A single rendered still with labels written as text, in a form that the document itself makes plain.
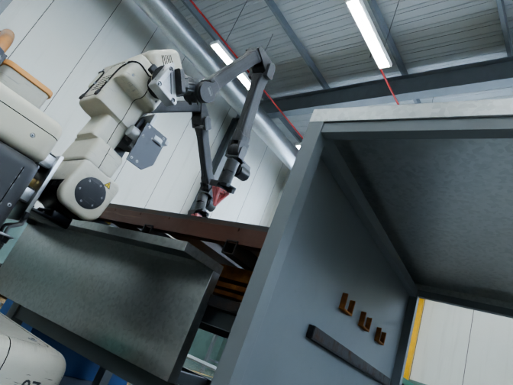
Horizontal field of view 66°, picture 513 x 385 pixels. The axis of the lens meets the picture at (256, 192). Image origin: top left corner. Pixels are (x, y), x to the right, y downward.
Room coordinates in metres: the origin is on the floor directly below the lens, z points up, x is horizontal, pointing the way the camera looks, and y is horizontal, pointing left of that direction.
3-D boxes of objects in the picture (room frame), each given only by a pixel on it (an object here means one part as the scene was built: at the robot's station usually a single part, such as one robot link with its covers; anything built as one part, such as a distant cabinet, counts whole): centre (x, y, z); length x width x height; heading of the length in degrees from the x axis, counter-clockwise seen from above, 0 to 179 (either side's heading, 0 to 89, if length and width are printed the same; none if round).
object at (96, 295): (1.74, 0.52, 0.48); 1.30 x 0.04 x 0.35; 51
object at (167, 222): (1.64, 0.34, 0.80); 1.62 x 0.04 x 0.06; 51
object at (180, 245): (1.68, 0.57, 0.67); 1.30 x 0.20 x 0.03; 51
